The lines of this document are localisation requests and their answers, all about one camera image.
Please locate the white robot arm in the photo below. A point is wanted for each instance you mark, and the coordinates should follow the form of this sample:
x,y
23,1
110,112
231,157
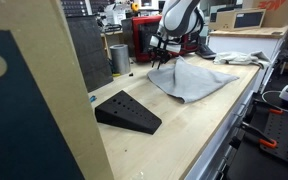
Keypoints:
x,y
180,16

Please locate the black perforated board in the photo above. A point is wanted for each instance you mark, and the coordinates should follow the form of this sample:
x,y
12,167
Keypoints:
x,y
284,133

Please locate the cardboard box with red print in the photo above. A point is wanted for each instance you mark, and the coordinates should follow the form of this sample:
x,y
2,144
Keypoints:
x,y
280,13

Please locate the small black clip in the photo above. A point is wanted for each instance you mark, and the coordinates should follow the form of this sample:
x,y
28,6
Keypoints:
x,y
131,74

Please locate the grey ribbed cloth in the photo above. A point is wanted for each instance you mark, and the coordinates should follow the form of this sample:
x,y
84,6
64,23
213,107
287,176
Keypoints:
x,y
190,83

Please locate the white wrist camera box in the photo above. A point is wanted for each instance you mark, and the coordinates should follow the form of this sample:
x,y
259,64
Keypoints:
x,y
170,48

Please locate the black clamp with orange grip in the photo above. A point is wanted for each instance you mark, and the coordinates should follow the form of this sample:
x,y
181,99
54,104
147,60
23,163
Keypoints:
x,y
262,138
273,110

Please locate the cardboard box with black panel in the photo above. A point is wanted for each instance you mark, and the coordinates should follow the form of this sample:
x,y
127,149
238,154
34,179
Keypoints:
x,y
224,20

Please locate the dark grey sneaker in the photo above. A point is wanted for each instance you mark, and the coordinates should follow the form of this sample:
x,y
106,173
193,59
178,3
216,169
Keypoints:
x,y
206,51

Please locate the dark grey leaning panel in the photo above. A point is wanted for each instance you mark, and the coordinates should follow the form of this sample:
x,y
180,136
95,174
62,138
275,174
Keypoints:
x,y
89,53

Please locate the white fluffy towel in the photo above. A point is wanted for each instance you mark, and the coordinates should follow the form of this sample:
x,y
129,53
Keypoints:
x,y
237,58

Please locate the grey metal cylinder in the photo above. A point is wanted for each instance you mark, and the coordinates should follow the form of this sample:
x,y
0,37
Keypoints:
x,y
120,60

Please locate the small blue object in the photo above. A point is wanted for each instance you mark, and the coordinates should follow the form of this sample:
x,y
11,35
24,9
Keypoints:
x,y
92,98

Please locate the large cardboard box dark label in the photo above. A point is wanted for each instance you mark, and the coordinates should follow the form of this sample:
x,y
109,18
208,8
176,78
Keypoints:
x,y
67,66

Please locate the white cabinet with wooden top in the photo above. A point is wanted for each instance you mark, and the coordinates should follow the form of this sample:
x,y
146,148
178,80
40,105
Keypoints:
x,y
244,41

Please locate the yellow object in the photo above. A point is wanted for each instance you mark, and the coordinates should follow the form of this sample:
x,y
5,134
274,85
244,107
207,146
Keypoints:
x,y
116,75

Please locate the black parts drawer cabinet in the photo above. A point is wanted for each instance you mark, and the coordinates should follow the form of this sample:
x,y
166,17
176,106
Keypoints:
x,y
74,7

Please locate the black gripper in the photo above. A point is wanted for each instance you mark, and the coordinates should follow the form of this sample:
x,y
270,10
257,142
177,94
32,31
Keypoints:
x,y
162,53

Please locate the red and black microwave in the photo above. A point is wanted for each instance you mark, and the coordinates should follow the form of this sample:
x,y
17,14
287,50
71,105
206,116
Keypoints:
x,y
144,33

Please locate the black wedge block with holes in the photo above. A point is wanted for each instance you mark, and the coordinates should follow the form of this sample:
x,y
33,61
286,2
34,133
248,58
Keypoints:
x,y
127,111

